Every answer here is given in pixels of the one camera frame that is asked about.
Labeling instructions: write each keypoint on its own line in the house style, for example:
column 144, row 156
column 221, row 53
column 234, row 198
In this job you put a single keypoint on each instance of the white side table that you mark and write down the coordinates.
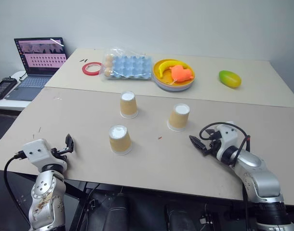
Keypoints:
column 7, row 104

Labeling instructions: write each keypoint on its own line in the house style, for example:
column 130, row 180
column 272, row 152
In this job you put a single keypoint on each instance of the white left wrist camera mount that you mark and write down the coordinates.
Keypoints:
column 37, row 151

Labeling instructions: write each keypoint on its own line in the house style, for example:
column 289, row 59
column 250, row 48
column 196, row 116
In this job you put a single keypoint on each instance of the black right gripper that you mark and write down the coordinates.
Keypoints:
column 214, row 145

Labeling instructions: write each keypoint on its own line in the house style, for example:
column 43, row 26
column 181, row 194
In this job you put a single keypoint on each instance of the beige egg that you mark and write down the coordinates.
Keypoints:
column 109, row 64
column 108, row 72
column 110, row 58

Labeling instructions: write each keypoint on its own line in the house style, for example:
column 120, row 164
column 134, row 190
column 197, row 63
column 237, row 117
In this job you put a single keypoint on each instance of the grey open laptop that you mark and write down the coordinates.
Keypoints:
column 42, row 56

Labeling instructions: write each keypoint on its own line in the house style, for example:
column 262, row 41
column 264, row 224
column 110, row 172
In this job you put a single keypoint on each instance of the orange soft toy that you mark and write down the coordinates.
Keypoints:
column 182, row 73

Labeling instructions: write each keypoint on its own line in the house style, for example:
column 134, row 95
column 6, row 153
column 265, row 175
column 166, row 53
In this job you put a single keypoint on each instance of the yellow toy banana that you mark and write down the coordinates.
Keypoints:
column 165, row 65

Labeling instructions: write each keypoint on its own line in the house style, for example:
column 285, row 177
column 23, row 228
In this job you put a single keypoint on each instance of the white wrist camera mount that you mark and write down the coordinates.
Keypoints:
column 227, row 139
column 37, row 151

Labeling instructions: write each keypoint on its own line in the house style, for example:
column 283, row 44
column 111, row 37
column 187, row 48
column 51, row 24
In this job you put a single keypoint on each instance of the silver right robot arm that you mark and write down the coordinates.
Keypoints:
column 260, row 178

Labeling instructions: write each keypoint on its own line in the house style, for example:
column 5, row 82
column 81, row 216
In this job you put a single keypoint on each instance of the green yellow toy mango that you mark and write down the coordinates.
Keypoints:
column 230, row 79

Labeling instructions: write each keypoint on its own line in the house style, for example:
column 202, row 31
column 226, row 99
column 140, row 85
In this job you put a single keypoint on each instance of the blue egg tray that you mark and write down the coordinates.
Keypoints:
column 108, row 51
column 131, row 66

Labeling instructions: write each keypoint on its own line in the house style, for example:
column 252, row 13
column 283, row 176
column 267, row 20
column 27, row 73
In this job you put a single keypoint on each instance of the red tape roll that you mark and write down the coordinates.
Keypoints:
column 85, row 71

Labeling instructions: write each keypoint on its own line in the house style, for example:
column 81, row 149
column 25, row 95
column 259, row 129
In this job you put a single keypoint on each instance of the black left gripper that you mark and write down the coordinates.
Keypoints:
column 60, row 154

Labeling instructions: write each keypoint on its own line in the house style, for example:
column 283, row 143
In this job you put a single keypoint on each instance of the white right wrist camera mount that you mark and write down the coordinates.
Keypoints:
column 227, row 139

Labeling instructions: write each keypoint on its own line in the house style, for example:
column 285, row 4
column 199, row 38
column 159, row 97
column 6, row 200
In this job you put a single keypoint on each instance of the brown paper cup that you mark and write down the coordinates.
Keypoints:
column 120, row 143
column 129, row 107
column 177, row 120

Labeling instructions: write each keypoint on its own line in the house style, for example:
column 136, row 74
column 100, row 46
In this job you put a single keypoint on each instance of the black handheld console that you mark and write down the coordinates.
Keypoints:
column 3, row 87

